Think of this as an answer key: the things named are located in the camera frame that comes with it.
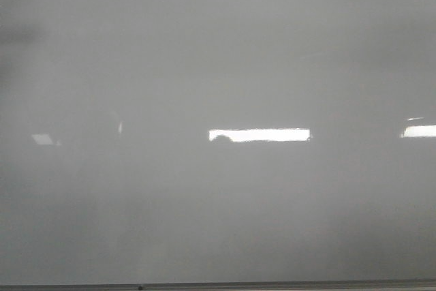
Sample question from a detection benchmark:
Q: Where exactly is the grey aluminium whiteboard frame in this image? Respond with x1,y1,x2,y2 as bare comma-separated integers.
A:
1,279,435,290

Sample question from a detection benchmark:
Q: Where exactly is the white glossy whiteboard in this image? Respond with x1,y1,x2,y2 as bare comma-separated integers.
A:
1,0,435,284

